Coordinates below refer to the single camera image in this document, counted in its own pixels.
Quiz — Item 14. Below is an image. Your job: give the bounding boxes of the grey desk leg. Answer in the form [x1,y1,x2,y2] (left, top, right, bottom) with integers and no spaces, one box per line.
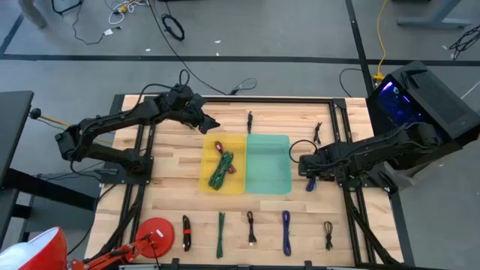
[396,0,474,30]

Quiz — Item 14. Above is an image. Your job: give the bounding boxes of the yellow floor cable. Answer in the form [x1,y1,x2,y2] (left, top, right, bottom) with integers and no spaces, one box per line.
[373,0,389,83]

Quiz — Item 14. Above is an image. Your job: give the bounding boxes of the black cable with red tie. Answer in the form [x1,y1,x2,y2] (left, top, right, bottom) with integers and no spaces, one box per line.
[181,214,192,253]

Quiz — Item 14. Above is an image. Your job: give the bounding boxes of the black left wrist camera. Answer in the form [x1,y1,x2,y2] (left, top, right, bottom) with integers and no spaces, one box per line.
[170,85,196,104]

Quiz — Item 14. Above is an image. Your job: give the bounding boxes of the long black floor cable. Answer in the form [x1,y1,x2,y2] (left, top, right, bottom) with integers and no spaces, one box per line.
[148,0,258,97]

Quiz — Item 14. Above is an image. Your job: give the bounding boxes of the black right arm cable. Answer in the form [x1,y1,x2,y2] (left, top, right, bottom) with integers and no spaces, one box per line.
[288,139,320,164]

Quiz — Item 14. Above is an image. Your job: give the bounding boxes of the red lamp head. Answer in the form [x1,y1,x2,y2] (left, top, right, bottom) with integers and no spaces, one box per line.
[0,226,69,270]

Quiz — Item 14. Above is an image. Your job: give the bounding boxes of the tangled black floor cables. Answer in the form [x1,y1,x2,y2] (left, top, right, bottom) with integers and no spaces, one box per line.
[448,24,480,61]

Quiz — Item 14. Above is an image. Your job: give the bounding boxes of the white cable bundle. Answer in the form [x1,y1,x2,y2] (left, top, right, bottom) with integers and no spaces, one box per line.
[107,0,149,26]

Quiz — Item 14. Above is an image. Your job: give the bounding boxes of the green braided cable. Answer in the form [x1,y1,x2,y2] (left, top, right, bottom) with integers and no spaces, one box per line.
[216,211,226,260]
[208,151,236,191]

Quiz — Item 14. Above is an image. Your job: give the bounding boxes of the grey computer stand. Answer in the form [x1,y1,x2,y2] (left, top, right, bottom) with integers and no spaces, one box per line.
[369,144,464,194]

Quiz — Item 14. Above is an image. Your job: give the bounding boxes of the long blue braided cable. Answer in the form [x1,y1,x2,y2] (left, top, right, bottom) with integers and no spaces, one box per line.
[281,210,293,257]

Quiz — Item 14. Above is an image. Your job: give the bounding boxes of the red braided cable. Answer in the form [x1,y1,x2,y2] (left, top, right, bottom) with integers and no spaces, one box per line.
[213,140,237,175]

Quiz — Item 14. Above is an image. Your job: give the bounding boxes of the red lamp base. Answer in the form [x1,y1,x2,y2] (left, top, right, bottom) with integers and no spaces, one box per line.
[134,217,176,259]

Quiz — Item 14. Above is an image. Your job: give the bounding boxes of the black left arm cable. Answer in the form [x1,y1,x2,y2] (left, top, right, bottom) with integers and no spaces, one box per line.
[139,68,191,110]

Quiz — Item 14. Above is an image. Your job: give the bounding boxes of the black side table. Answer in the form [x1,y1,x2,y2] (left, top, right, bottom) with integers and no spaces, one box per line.
[0,90,98,248]

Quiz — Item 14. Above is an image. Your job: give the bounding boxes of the black computer tower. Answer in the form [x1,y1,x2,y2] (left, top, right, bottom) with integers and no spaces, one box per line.
[365,60,480,149]

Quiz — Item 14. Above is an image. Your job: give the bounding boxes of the thin black floor cable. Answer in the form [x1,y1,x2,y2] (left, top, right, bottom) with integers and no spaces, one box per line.
[70,0,123,46]

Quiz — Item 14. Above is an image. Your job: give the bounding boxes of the teal plastic bin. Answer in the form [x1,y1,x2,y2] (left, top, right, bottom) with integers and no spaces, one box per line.
[245,133,293,195]

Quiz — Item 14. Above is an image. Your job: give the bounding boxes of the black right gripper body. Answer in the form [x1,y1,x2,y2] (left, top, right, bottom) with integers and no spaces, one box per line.
[298,147,341,182]

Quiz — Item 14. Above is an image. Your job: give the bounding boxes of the wooden stick with black knob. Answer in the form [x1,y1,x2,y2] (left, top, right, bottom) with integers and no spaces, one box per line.
[28,107,113,146]

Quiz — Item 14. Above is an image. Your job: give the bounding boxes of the yellow plastic bin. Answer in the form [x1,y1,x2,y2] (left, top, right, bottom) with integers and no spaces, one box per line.
[198,133,248,195]

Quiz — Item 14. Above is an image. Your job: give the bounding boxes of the thin black looped cable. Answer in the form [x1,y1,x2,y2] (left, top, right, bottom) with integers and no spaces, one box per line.
[323,220,334,251]

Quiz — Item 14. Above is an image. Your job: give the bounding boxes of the black aluminium table frame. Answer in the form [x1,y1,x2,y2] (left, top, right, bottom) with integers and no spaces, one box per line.
[84,94,404,269]

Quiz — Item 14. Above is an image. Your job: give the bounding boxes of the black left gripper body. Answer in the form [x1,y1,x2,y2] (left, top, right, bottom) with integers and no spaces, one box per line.
[164,85,208,123]

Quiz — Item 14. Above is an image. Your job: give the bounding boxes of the black USB cable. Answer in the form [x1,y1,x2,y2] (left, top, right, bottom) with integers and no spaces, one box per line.
[246,210,258,248]

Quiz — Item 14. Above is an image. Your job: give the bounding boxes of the coiled black floor cable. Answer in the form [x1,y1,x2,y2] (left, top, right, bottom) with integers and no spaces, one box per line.
[160,13,186,42]

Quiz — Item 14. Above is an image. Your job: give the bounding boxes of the black cable loop by computer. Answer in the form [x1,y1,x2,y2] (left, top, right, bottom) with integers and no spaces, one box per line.
[339,67,372,98]

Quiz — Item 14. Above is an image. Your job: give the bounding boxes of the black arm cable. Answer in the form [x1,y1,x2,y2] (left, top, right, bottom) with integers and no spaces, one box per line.
[139,68,191,110]
[288,139,320,164]

